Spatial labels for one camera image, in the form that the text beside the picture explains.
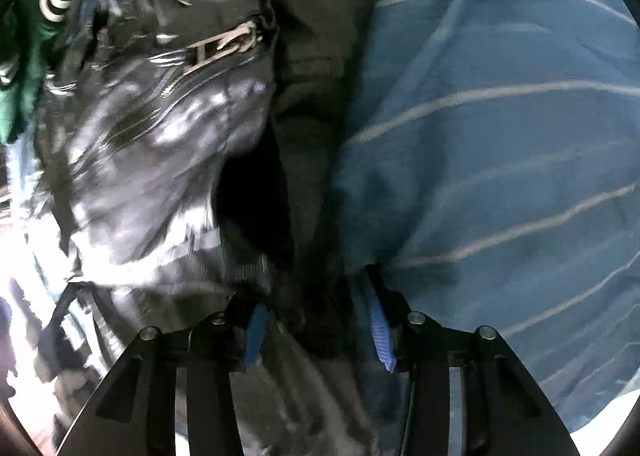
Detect black jacket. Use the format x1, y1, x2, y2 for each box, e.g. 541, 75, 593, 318
27, 0, 378, 455

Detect blue striped bed sheet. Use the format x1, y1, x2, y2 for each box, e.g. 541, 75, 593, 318
8, 0, 640, 432

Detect green varsity jacket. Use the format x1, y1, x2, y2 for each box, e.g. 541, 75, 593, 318
1, 0, 76, 145

